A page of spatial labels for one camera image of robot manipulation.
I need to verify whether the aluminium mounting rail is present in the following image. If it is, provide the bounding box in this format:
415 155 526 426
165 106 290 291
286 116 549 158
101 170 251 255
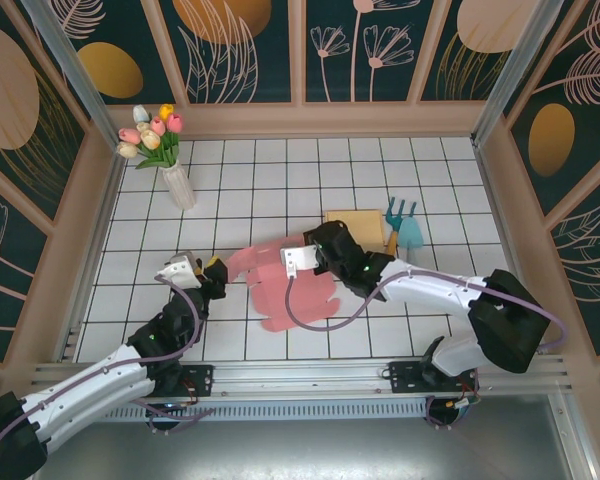
27 353 579 403

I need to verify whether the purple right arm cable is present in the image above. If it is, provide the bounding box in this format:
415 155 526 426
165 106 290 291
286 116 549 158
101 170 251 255
285 272 567 432

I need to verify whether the pink paper box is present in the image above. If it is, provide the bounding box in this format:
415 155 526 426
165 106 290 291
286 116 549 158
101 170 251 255
224 237 346 334

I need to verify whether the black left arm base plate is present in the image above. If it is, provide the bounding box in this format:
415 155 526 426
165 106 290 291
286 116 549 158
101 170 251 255
177 363 215 400

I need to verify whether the teal garden fork wooden handle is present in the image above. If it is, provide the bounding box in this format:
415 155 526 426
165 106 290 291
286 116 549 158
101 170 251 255
383 196 419 260

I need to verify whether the aluminium frame post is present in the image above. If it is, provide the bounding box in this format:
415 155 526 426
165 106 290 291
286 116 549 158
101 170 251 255
19 0 119 151
472 0 566 146

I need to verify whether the yellow paper box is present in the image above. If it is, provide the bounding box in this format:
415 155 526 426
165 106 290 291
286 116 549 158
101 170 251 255
323 208 385 251

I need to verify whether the slotted grey cable duct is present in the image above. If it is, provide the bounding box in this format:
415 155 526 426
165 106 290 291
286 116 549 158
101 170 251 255
99 399 429 422

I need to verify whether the white ribbed vase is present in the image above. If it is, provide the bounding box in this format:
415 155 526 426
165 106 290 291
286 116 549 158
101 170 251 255
159 162 198 211

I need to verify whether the grey metal sheet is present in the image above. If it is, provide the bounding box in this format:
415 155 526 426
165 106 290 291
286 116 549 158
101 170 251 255
9 418 599 480

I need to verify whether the aluminium table side rail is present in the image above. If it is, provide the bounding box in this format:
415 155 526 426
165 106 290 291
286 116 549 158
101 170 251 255
54 149 129 364
471 130 551 357

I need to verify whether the light blue garden trowel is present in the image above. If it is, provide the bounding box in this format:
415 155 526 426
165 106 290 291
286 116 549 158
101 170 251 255
397 216 426 265

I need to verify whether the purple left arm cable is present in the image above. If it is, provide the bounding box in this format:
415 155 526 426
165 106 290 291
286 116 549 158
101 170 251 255
0 273 216 474

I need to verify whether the artificial tulip bouquet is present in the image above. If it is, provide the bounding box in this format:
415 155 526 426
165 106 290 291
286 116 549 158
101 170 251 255
115 103 185 171

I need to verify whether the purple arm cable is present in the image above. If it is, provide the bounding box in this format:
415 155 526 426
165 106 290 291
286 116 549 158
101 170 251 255
285 272 567 432
0 273 216 474

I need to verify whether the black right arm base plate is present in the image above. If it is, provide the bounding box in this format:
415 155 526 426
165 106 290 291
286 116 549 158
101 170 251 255
389 359 481 396

